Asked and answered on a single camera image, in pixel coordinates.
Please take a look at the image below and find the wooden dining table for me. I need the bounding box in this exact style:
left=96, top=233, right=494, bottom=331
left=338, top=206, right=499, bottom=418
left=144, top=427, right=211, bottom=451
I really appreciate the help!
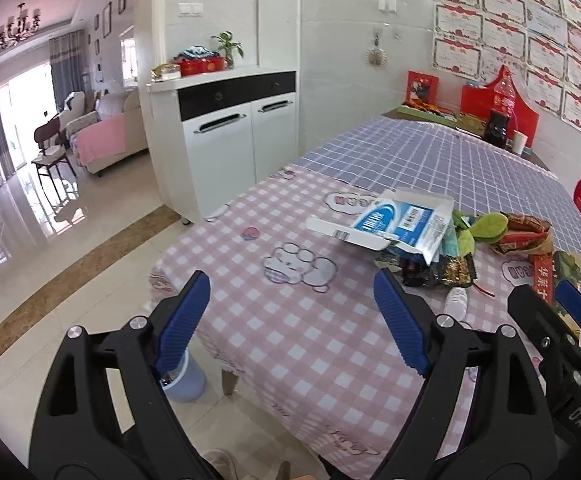
left=222, top=107, right=556, bottom=397

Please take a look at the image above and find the blue plastic trash bin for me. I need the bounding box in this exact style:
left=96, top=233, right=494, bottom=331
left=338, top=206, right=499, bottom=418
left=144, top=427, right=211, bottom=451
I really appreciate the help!
left=158, top=352, right=207, bottom=404

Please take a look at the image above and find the gold green box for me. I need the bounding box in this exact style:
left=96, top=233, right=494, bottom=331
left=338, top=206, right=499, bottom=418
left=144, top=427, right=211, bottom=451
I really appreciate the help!
left=457, top=112, right=489, bottom=136

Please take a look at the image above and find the beige sofa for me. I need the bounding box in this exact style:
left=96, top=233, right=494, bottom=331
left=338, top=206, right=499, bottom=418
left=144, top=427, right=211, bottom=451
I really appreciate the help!
left=68, top=87, right=150, bottom=177

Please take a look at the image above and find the cola bottle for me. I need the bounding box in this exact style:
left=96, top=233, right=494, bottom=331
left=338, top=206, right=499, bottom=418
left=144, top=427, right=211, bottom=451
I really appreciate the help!
left=484, top=65, right=518, bottom=149

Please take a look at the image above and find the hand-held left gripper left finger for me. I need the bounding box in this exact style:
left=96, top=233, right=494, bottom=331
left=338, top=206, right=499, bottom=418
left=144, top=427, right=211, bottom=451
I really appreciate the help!
left=29, top=270, right=221, bottom=480

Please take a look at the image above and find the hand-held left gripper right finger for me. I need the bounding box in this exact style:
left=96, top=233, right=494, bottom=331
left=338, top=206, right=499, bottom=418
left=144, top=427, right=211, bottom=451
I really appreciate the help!
left=370, top=268, right=558, bottom=480

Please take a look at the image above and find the white blue cardboard box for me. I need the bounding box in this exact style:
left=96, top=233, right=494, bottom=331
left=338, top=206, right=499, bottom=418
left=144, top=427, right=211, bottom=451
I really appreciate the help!
left=305, top=187, right=456, bottom=267

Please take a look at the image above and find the gold snack box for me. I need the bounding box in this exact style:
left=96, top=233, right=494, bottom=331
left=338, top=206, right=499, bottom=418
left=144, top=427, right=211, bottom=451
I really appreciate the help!
left=151, top=62, right=182, bottom=81

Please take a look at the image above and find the wooden chair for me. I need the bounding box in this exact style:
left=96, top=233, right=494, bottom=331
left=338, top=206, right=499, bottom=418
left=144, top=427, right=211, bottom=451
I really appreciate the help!
left=31, top=110, right=79, bottom=187

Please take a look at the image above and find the red label packet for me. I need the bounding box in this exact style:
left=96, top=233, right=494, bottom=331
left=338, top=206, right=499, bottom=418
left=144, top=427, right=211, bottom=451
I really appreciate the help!
left=529, top=254, right=557, bottom=307

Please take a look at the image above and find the small white bottle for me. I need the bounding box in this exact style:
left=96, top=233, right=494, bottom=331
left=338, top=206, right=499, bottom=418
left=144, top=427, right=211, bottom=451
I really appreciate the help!
left=443, top=287, right=471, bottom=319

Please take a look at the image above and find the red gift box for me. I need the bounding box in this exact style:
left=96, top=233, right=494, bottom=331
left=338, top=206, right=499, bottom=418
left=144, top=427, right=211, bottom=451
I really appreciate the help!
left=179, top=57, right=227, bottom=77

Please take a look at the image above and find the potted green plant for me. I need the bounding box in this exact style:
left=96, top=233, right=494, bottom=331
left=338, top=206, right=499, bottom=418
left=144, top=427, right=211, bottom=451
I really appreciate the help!
left=210, top=30, right=245, bottom=69

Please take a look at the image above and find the green snack wrapper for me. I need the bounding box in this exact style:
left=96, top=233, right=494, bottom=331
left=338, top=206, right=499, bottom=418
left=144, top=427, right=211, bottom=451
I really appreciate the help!
left=553, top=251, right=581, bottom=287

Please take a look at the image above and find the window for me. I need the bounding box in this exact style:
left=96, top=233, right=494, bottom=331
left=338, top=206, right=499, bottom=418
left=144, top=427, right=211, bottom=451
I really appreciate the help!
left=120, top=37, right=139, bottom=87

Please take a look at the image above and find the red yellow snack wrapper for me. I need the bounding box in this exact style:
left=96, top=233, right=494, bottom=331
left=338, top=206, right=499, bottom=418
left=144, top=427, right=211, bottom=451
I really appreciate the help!
left=490, top=214, right=554, bottom=257

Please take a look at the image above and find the white sideboard cabinet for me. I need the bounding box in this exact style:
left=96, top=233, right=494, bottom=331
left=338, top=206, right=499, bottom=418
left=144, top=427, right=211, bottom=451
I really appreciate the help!
left=148, top=65, right=299, bottom=226

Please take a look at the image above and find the wall of award certificates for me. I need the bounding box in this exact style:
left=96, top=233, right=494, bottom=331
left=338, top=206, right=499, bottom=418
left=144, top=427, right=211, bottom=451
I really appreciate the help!
left=380, top=0, right=581, bottom=137

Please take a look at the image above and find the green plush leaf toy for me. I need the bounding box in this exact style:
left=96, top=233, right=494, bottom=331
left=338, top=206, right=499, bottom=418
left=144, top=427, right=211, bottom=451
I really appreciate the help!
left=453, top=210, right=510, bottom=255

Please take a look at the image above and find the red framed card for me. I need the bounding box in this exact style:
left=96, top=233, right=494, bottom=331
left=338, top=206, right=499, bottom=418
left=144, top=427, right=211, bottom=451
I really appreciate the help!
left=407, top=71, right=440, bottom=106

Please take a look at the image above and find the teal packet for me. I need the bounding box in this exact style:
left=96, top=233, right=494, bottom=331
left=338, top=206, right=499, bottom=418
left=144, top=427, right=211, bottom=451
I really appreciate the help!
left=440, top=229, right=459, bottom=262

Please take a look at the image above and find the purple grid tablecloth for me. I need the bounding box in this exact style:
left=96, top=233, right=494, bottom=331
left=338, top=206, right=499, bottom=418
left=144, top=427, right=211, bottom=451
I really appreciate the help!
left=290, top=115, right=581, bottom=288

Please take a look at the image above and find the pink blanket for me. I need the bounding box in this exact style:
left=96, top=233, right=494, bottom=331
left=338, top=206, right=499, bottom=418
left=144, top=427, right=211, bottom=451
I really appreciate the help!
left=78, top=110, right=132, bottom=167

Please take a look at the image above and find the black chandelier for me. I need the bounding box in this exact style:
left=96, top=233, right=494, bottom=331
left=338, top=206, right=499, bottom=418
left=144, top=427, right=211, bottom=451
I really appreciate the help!
left=0, top=4, right=42, bottom=49

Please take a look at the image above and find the black snack wrapper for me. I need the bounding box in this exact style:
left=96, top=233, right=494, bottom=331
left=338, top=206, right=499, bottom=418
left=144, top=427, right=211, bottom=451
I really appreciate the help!
left=401, top=254, right=477, bottom=289

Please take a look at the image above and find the green tray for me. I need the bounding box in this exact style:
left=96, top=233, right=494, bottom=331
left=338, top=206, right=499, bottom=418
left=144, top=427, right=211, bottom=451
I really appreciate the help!
left=397, top=102, right=459, bottom=124

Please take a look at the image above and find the round woven wall ornament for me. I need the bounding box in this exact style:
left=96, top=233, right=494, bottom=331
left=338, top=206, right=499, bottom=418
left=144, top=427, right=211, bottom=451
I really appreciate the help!
left=365, top=27, right=389, bottom=67

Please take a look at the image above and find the pink checked tablecloth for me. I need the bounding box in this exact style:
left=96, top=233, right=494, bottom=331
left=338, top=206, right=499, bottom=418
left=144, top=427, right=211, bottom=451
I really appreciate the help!
left=149, top=165, right=581, bottom=478

